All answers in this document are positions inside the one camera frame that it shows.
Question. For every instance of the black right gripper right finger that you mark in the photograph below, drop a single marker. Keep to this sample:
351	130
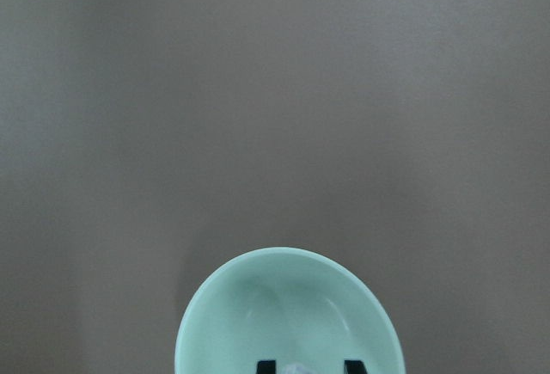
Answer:
353	366

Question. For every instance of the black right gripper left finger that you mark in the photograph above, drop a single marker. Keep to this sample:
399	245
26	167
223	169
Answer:
266	367

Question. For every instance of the white ceramic spoon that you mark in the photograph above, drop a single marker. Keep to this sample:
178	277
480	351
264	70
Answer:
296	368

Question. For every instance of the mint green bowl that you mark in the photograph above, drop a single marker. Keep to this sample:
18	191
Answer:
289	305

